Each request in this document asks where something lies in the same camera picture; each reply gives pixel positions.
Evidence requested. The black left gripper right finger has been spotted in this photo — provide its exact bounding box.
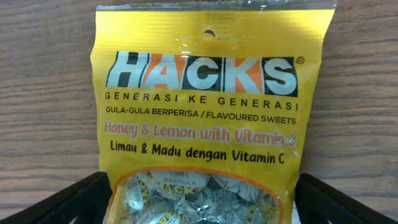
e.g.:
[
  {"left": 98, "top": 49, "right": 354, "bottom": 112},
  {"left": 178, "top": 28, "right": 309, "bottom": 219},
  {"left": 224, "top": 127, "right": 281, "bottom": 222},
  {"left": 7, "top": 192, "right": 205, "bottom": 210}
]
[{"left": 295, "top": 173, "right": 397, "bottom": 224}]

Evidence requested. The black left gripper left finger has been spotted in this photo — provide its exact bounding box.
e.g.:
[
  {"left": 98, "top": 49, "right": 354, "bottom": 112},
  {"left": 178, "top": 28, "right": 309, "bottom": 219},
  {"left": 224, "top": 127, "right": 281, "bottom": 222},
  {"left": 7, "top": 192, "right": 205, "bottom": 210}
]
[{"left": 1, "top": 172, "right": 112, "bottom": 224}]

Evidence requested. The yellow Hacks candy bag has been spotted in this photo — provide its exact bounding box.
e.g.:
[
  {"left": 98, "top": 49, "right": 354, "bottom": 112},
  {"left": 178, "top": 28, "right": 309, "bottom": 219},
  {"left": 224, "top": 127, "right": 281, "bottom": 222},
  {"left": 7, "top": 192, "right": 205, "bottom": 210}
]
[{"left": 91, "top": 1, "right": 336, "bottom": 223}]

